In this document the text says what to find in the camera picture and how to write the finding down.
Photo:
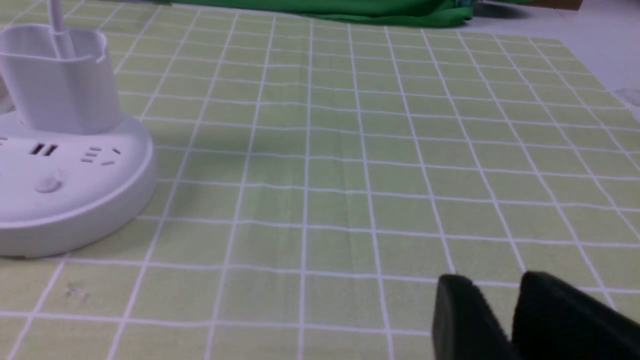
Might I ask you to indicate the white desk lamp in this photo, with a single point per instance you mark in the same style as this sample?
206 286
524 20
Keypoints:
74 166

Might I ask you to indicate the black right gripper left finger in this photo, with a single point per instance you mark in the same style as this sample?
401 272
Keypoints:
464 326

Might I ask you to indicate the green backdrop cloth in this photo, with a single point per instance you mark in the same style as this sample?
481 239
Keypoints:
394 13

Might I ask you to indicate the green checkered tablecloth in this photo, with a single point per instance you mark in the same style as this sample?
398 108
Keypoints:
316 178

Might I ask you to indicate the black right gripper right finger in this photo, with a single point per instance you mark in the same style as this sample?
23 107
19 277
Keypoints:
554 320

